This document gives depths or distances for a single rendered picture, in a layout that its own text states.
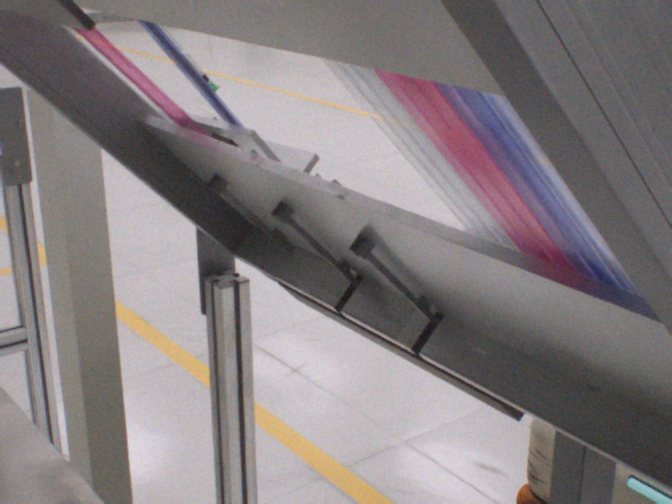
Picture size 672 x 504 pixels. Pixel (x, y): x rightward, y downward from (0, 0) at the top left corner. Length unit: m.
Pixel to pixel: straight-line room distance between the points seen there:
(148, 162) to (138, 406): 1.24
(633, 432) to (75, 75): 0.57
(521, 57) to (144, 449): 1.79
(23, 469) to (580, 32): 0.65
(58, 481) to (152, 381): 1.46
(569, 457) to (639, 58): 0.99
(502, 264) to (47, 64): 0.49
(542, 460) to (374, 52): 1.24
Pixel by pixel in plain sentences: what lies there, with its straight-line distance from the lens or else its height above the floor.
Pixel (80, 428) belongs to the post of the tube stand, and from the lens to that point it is 1.30.
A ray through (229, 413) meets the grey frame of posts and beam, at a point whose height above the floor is 0.48.
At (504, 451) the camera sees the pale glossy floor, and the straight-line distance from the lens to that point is 1.97.
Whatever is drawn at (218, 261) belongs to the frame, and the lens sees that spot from 1.10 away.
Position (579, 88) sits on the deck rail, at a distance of 0.25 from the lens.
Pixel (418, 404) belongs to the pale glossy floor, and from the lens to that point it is 2.11.
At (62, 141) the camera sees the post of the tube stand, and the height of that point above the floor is 0.79.
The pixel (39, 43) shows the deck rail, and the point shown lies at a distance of 0.90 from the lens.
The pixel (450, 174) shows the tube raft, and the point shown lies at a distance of 0.51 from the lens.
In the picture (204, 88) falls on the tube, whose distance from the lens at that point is 1.12.
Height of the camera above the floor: 1.05
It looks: 21 degrees down
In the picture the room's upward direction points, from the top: straight up
